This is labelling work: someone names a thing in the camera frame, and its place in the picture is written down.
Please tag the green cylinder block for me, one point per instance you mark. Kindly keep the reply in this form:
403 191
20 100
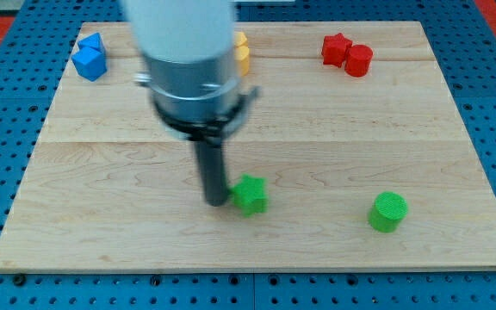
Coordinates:
387 212

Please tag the red star block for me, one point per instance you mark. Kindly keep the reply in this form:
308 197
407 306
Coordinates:
334 49

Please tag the black cylindrical pointer tool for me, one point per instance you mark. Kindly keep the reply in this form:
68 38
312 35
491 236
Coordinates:
212 170

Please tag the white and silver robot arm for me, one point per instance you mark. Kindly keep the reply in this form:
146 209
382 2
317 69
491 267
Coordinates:
191 70

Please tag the blue cube block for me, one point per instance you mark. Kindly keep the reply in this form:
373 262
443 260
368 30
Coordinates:
89 63

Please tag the light wooden board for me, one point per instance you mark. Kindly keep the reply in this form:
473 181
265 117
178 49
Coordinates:
108 190

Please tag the green star block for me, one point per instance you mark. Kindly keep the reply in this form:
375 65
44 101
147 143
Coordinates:
250 195

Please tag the red cylinder block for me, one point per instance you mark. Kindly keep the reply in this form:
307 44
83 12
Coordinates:
358 60

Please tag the yellow block behind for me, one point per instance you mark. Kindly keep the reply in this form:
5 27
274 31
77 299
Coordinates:
240 39

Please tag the blue triangular block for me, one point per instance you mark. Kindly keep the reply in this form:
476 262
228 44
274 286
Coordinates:
93 41

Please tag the yellow hexagon block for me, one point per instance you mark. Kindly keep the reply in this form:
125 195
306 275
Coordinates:
242 56

